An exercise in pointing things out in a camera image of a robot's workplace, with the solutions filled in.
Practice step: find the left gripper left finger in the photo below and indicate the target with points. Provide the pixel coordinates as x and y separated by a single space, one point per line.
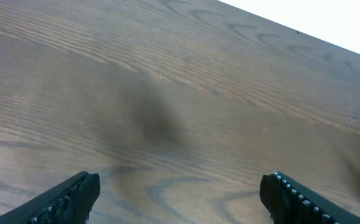
69 202

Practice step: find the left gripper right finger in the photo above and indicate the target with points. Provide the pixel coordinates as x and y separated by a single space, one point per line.
290 202

